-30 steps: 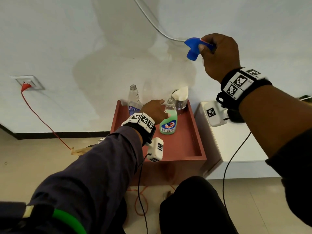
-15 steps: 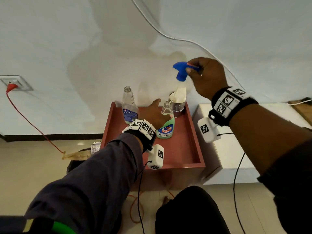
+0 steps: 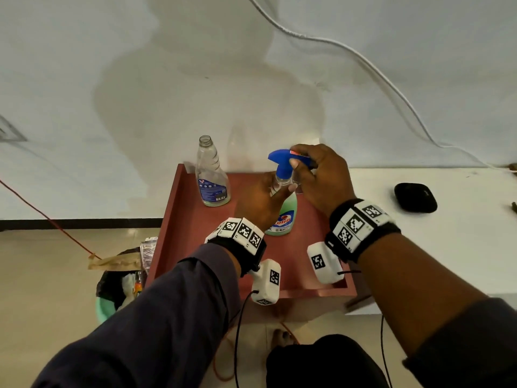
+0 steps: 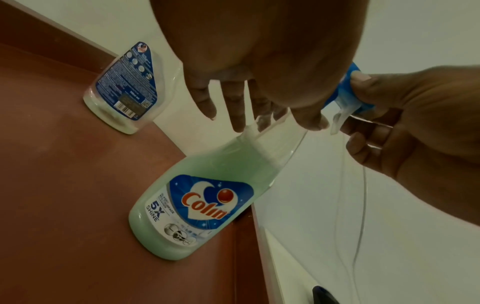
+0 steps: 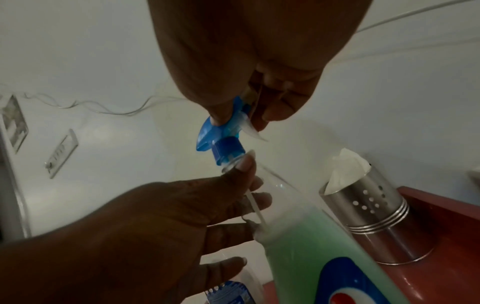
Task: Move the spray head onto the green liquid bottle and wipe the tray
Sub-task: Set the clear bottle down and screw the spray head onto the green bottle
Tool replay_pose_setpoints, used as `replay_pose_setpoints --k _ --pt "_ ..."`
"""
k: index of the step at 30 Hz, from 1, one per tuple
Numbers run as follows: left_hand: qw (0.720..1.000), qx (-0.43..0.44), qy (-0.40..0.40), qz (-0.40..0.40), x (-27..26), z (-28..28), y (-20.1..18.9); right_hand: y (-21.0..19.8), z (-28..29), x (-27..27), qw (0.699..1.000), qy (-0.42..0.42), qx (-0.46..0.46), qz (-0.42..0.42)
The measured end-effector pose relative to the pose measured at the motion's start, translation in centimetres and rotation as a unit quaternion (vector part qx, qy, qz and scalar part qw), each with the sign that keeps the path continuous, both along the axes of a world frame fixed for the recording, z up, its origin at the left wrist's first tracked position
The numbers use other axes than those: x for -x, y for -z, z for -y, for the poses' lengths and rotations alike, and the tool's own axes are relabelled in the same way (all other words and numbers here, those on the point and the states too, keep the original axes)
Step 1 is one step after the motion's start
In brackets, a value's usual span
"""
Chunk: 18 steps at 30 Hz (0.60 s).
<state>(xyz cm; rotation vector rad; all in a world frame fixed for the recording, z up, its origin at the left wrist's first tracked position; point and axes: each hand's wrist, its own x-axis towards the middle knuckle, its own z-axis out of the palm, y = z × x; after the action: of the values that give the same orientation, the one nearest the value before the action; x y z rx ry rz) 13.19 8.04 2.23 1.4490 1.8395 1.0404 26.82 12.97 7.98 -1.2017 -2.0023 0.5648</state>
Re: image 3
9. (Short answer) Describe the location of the person's right hand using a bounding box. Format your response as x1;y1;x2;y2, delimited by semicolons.
289;143;357;219

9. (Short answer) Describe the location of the person's left hand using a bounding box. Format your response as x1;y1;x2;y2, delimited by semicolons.
234;170;298;233

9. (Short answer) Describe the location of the bottle with green liquid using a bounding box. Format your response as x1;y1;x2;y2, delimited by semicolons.
265;173;299;237

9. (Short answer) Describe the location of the clear near-empty spray bottle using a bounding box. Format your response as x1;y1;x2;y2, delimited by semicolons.
195;135;232;208

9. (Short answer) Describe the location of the blue spray trigger head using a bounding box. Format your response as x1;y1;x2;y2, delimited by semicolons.
268;148;314;186

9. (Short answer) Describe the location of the person's right forearm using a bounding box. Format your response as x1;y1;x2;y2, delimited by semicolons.
357;232;517;388

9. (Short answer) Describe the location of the person's left forearm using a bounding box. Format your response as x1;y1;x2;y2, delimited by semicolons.
30;242;242;388

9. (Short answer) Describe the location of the person's foot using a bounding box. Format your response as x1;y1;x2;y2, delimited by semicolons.
269;329;298;350

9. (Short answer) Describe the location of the person's leg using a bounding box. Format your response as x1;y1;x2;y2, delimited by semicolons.
265;334;390;388

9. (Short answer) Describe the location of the black marker wristband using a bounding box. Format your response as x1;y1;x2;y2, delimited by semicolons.
205;217;267;278
324;198;402;264

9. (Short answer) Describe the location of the black case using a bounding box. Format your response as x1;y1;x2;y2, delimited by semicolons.
394;182;438;214

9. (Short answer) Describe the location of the silver snack wrapper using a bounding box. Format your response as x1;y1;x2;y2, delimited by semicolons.
139;237;159;275

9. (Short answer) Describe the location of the white cabinet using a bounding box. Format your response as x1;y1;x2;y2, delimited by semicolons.
319;167;517;316

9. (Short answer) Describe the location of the brown paper scrap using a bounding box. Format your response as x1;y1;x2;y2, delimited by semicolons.
88;252;143;272

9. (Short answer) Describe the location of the crumpled white paper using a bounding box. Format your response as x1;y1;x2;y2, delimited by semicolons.
121;272;136;308

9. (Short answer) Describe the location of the teal trash bin with waste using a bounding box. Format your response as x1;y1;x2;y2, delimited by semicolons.
95;247;148;311

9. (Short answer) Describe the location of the green trash bin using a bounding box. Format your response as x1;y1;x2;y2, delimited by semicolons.
95;296;118;324

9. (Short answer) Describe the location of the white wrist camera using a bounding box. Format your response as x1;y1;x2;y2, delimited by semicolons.
250;259;282;307
306;241;346;286

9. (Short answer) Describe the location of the white wall cable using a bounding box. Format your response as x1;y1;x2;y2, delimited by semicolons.
246;0;517;170

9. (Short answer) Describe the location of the black camera cable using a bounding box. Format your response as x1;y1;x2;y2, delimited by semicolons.
233;289;259;388
337;269;395;388

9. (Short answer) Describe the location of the orange looped cable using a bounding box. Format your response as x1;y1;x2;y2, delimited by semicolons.
212;321;302;383

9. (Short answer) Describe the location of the red cable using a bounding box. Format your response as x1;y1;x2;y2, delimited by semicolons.
0;178;102;259

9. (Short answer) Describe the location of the wall switch plate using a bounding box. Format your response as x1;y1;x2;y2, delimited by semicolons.
0;115;28;143

